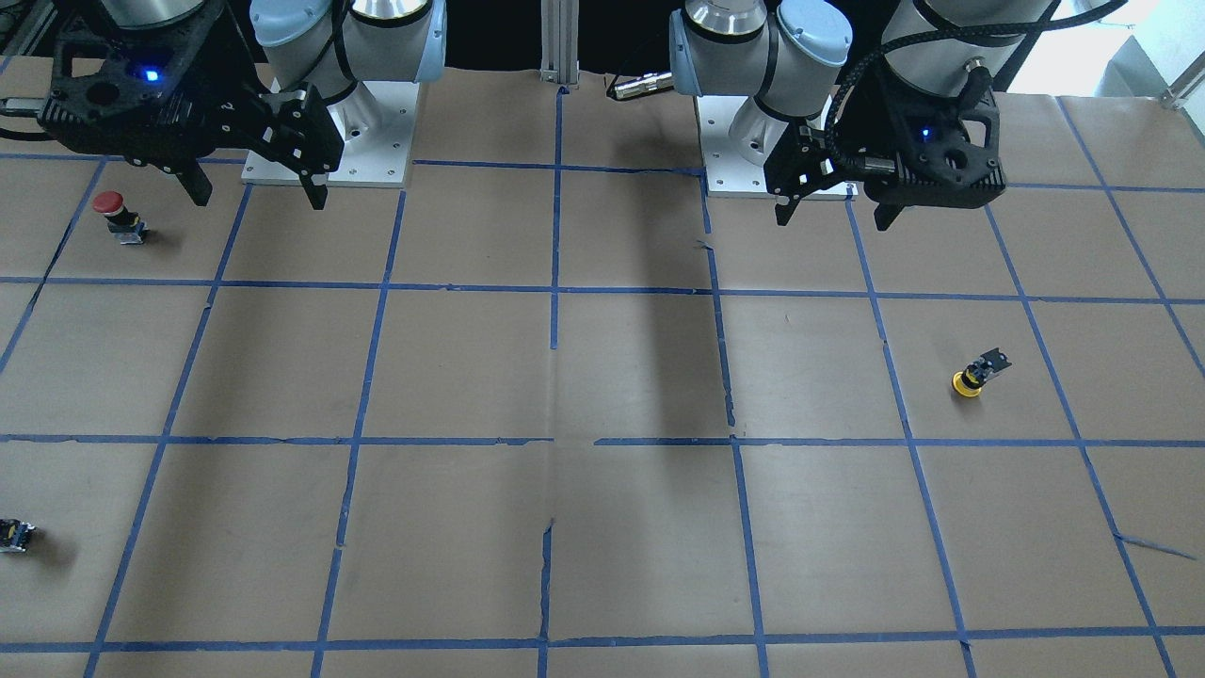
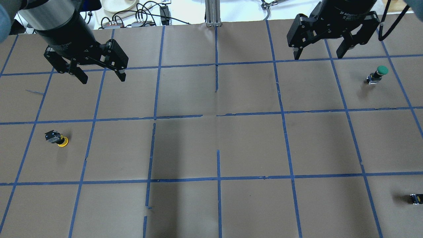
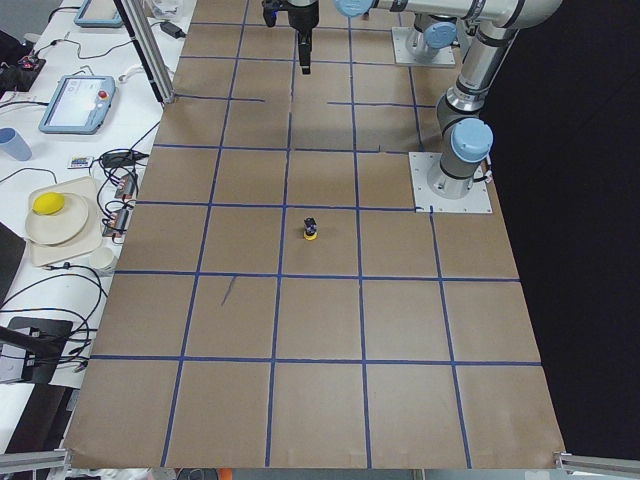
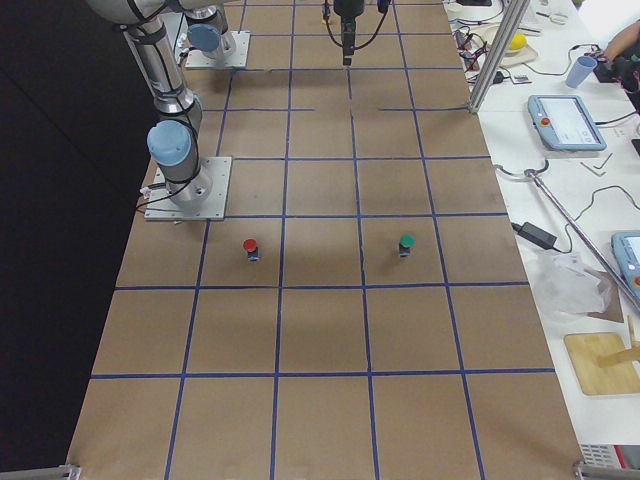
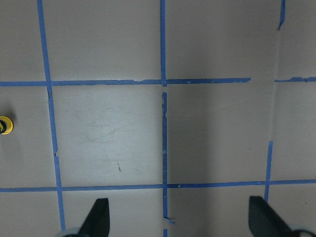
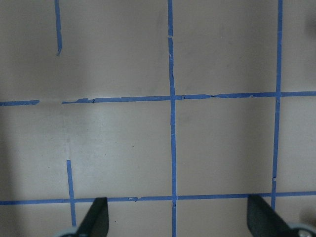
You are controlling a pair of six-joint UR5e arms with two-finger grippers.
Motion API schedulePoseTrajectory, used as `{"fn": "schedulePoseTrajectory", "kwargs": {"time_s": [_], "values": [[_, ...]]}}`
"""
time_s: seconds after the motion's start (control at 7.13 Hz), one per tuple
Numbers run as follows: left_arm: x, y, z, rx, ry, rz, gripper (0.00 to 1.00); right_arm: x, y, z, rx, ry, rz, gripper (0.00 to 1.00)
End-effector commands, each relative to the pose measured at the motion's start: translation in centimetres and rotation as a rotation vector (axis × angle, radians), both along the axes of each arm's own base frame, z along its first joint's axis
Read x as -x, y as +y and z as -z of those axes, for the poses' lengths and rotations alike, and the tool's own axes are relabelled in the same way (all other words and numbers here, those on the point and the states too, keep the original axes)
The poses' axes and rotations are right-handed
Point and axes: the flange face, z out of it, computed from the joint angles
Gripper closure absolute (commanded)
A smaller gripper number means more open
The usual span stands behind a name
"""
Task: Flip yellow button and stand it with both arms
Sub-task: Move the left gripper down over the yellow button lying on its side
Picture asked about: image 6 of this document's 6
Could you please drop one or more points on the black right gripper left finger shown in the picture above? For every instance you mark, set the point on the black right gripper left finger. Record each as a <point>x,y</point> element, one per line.
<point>96,221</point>

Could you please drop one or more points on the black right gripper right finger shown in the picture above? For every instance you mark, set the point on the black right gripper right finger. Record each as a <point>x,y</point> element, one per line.
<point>263,221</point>

